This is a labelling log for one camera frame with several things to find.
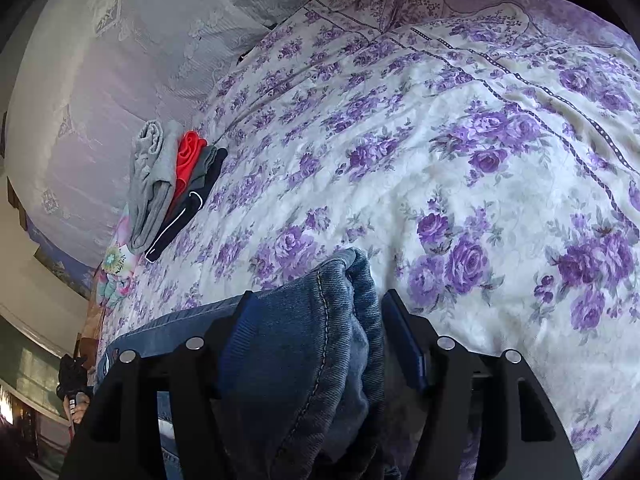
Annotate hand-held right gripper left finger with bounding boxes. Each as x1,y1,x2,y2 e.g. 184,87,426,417
60,290,256,480

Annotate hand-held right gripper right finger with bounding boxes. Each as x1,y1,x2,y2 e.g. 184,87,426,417
381,289,583,480

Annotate blue denim pants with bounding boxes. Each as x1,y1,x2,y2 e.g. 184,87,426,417
92,247,431,480

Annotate black pants with white stripe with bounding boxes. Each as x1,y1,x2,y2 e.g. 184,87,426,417
145,147,228,263

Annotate folded grey pants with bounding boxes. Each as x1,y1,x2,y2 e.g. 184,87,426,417
127,119,183,256

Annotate person's left hand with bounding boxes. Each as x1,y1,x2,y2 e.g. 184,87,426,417
62,392,92,426

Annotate window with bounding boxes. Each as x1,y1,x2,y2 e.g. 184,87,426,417
0,310,76,461

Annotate blue printed board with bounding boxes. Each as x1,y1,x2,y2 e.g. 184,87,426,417
25,215,96,301

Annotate colourful flower print pillow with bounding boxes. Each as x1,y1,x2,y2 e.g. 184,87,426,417
95,220,146,311

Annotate folded dark grey garment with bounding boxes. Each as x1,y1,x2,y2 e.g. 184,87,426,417
187,145,219,196

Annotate folded red garment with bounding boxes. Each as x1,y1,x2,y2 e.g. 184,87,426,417
170,130,208,206

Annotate purple floral bed sheet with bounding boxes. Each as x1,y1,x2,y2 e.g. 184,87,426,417
95,0,640,480

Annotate white lace covered headboard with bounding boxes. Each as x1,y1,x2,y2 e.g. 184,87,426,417
5,0,351,268

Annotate purple floral pillow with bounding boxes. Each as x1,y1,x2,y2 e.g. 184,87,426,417
330,0,531,36

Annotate brown wooden bed frame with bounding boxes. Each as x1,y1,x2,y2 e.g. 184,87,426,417
75,300,106,361

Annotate wooden headboard frame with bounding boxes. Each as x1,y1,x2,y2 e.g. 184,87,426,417
6,175,28,233

